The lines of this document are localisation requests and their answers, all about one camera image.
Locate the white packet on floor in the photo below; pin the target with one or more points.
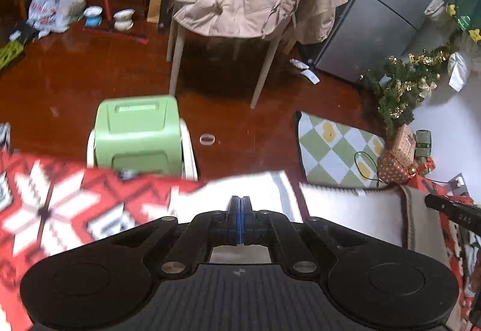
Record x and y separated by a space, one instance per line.
306 71

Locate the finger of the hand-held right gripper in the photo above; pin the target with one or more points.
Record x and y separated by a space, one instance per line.
451 207

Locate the white hanging bag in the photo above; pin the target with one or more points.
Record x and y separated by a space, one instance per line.
458 70

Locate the white power socket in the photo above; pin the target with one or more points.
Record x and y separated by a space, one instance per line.
457 180

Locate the green wrapped gift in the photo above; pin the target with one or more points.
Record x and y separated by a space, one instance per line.
422 143

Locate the blue and white bowl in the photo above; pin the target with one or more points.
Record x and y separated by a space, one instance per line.
93 17

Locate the red patterned blanket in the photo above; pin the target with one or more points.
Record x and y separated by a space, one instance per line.
49 210

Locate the white sweater with maroon trim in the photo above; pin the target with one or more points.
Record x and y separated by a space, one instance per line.
357 210

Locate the cream chair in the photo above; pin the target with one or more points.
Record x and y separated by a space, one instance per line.
176 38

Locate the small christmas tree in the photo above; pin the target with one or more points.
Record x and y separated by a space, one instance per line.
402 86

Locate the green plastic crate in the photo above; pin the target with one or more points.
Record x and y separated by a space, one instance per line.
9 56

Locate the green checkered floor mat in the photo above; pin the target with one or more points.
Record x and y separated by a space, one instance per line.
334 150

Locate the patterned wrapped gift box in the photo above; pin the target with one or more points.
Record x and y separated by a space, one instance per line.
398 162

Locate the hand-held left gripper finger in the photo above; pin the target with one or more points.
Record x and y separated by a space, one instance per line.
245 225
237 225

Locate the grey refrigerator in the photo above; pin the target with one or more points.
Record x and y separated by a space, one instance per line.
375 7

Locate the brown paper bag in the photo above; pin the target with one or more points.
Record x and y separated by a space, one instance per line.
155 4

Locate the green plastic stool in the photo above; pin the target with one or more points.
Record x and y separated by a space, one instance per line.
139 135

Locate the white printed plastic bag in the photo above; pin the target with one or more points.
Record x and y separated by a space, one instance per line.
45 9

